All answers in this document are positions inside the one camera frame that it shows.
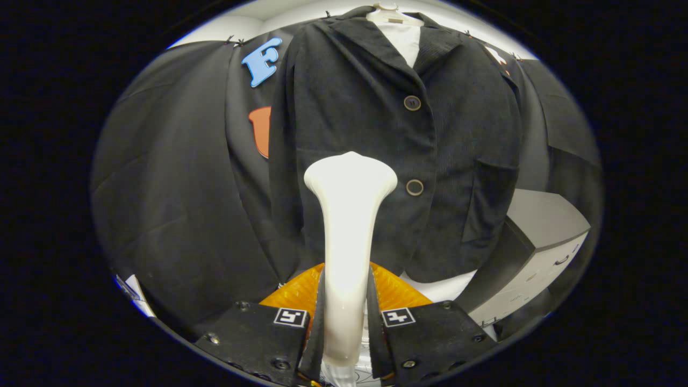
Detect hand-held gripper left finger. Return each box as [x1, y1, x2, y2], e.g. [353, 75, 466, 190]
[195, 263, 326, 387]

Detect grey cabinet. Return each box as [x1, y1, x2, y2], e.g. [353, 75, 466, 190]
[457, 188, 591, 327]

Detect black backdrop cloth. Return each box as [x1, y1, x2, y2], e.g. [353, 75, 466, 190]
[91, 24, 604, 339]

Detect white garment steamer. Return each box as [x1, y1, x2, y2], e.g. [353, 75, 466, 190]
[304, 151, 398, 387]

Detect white mannequin torso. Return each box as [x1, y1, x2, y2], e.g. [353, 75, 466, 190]
[367, 2, 478, 304]

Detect black button jacket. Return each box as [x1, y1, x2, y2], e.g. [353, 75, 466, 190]
[268, 6, 523, 284]

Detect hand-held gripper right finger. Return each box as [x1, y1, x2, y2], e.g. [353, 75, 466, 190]
[368, 263, 498, 387]

